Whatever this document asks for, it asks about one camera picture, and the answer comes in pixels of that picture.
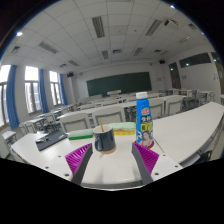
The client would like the black folder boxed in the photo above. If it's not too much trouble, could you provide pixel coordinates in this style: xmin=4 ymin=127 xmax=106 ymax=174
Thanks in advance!
xmin=34 ymin=129 xmax=69 ymax=152

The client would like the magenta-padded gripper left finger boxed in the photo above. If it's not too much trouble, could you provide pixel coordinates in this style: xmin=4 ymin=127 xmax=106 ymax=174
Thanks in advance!
xmin=42 ymin=142 xmax=95 ymax=186

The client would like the dark door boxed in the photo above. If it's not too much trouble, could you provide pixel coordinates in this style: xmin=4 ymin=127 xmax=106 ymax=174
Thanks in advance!
xmin=168 ymin=61 xmax=182 ymax=90

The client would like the group of ceiling lights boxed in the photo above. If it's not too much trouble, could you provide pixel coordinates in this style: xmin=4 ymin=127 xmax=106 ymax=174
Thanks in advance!
xmin=9 ymin=14 xmax=201 ymax=68

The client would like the bright window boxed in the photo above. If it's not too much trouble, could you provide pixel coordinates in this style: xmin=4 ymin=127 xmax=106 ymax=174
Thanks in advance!
xmin=48 ymin=70 xmax=63 ymax=107
xmin=0 ymin=64 xmax=9 ymax=128
xmin=23 ymin=65 xmax=43 ymax=114

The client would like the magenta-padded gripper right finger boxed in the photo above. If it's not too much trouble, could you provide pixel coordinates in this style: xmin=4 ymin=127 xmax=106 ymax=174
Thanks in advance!
xmin=130 ymin=142 xmax=184 ymax=186

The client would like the blue drink bottle white cap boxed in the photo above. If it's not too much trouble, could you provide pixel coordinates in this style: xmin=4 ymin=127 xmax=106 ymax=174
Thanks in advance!
xmin=135 ymin=91 xmax=155 ymax=149

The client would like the dark wide wall window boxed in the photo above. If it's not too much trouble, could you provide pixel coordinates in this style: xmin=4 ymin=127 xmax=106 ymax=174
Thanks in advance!
xmin=178 ymin=52 xmax=213 ymax=69

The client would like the blue curtain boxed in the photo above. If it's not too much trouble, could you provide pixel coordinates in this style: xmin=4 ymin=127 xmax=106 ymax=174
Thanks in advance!
xmin=37 ymin=68 xmax=50 ymax=114
xmin=58 ymin=73 xmax=69 ymax=107
xmin=5 ymin=64 xmax=21 ymax=130

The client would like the green chalkboard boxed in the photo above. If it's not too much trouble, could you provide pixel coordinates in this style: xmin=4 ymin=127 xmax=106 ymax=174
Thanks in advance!
xmin=86 ymin=71 xmax=153 ymax=98

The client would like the group of classroom chairs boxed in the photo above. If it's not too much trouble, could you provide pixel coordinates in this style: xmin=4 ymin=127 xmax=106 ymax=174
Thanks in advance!
xmin=0 ymin=87 xmax=224 ymax=141

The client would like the green and yellow sponge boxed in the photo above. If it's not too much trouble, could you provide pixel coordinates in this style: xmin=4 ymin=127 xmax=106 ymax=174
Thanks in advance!
xmin=108 ymin=121 xmax=137 ymax=136

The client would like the dark blue mug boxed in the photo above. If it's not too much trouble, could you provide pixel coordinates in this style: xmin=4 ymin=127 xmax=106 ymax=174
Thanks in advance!
xmin=92 ymin=124 xmax=118 ymax=155

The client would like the gold stirring stick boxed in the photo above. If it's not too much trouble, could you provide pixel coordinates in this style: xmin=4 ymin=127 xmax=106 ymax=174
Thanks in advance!
xmin=98 ymin=117 xmax=105 ymax=133

